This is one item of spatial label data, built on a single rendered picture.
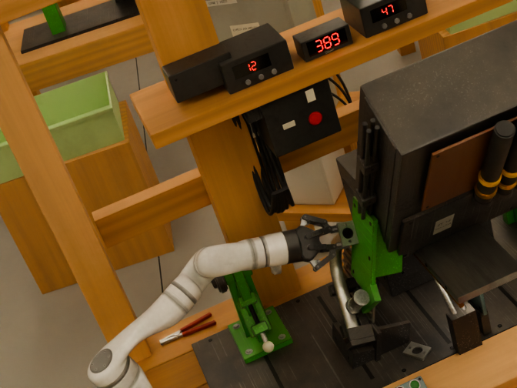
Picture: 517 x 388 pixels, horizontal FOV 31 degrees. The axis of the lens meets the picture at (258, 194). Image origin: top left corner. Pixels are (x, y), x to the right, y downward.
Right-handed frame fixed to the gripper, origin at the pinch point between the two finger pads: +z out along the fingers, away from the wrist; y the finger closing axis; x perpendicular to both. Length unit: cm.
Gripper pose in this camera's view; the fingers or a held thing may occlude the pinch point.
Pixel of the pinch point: (341, 236)
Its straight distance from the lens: 217.3
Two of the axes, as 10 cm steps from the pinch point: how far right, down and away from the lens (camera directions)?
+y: -2.3, -9.4, 2.5
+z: 9.5, -1.7, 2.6
